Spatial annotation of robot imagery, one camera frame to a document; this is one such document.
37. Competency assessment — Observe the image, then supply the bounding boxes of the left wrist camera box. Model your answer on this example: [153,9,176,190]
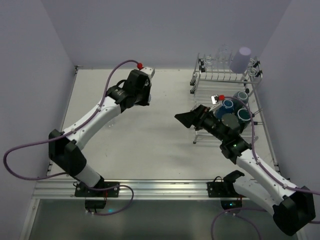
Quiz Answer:
[140,66,155,79]

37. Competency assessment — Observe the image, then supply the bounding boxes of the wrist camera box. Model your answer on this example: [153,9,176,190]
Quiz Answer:
[140,66,155,79]
[209,94,225,112]

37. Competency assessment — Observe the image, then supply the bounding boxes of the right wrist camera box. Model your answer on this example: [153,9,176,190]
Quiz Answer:
[209,94,225,112]

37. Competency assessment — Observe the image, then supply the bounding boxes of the clear faceted glass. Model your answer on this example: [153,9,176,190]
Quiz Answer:
[105,118,116,128]

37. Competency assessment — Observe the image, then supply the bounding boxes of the silver metal dish rack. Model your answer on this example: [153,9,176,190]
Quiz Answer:
[190,54,279,167]

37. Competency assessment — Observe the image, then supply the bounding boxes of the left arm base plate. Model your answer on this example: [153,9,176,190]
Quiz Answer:
[73,181,120,198]

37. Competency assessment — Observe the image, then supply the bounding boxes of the aluminium mounting rail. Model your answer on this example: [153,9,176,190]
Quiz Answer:
[31,177,297,201]

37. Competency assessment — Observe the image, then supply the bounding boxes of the dark teal mug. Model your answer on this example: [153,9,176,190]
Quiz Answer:
[233,91,249,104]

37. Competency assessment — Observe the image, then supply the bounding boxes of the lavender plastic cup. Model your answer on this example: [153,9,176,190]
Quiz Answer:
[229,46,252,74]

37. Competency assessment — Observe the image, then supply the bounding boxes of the clear glass on rack top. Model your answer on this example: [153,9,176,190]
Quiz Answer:
[215,44,232,70]

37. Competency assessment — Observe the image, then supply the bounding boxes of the dark blue faceted mug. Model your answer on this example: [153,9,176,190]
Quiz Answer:
[214,99,234,120]

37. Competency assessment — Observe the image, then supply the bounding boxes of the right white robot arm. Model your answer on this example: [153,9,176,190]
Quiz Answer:
[174,105,317,236]

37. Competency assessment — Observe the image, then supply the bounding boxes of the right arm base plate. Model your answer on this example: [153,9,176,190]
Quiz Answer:
[206,176,239,198]

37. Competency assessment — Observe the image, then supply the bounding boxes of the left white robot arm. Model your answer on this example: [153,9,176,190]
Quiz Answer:
[48,67,155,188]

